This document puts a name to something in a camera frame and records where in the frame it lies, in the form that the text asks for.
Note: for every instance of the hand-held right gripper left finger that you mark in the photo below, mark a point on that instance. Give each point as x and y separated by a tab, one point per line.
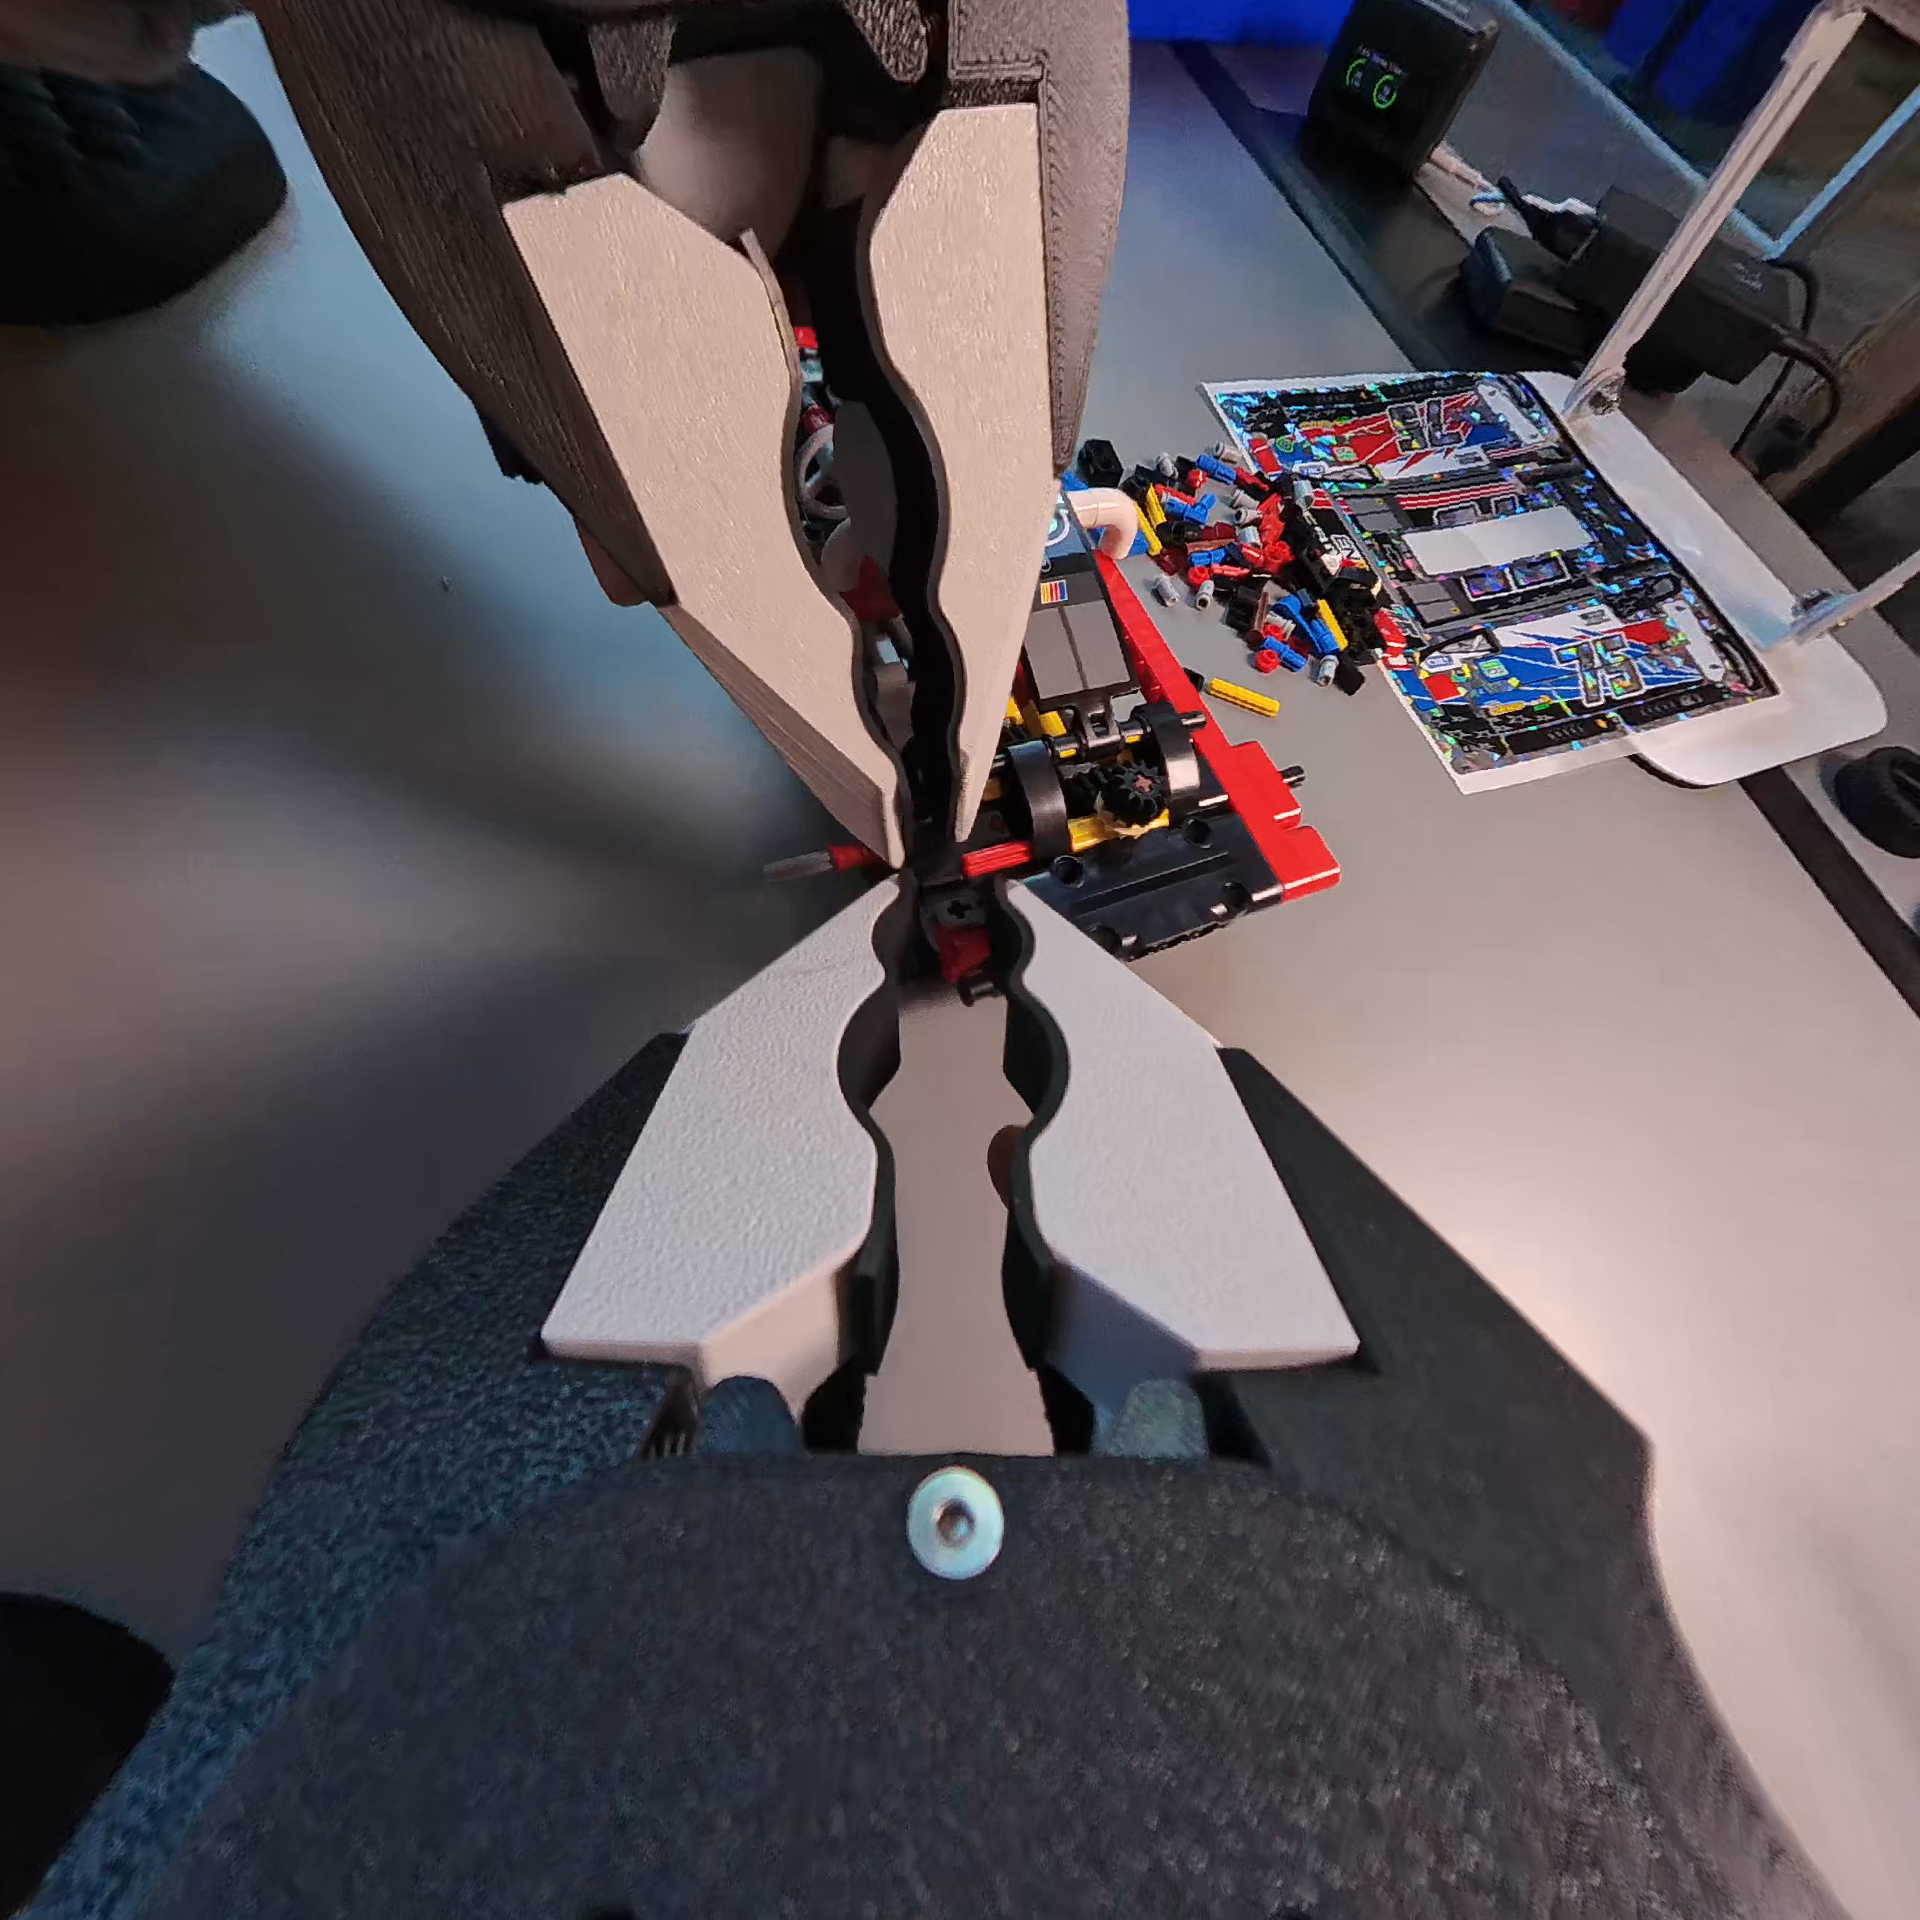
720	1201

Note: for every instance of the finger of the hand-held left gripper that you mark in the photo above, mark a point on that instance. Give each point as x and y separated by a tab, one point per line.
675	420
973	300

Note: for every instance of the black lego tyre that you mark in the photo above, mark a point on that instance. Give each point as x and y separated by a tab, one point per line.
1881	802

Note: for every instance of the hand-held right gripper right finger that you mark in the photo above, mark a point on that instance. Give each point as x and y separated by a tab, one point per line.
1184	1201

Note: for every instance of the pile of mixed lego pieces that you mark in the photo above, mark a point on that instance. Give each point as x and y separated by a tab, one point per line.
1275	556

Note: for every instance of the yellow lego axle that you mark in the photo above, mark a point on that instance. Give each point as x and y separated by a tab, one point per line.
1244	695

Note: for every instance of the black power bank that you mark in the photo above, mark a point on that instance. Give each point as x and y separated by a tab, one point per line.
1387	89

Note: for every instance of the large black power adapter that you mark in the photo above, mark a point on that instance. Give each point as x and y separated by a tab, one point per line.
1695	284

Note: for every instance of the person's right hand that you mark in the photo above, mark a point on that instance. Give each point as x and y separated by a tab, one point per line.
1001	1167

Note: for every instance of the white desk stand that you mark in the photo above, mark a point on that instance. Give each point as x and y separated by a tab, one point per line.
1800	704

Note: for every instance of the holographic sticker sheet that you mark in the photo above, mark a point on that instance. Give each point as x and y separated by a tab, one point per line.
1499	599

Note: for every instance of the small black charger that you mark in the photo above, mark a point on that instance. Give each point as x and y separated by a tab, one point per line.
1515	293

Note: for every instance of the lego car chassis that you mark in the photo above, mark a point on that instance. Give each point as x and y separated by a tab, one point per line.
1275	839

